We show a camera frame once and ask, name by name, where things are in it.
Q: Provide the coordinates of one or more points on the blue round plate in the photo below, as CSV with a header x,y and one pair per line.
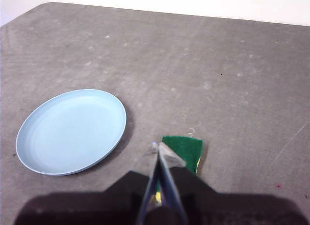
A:
x,y
70,133

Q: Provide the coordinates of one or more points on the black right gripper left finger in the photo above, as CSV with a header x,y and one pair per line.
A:
x,y
92,208

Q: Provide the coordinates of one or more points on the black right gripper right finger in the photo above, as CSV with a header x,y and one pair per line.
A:
x,y
230,209

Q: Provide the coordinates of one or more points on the green and yellow sponge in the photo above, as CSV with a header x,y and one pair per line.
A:
x,y
189,147

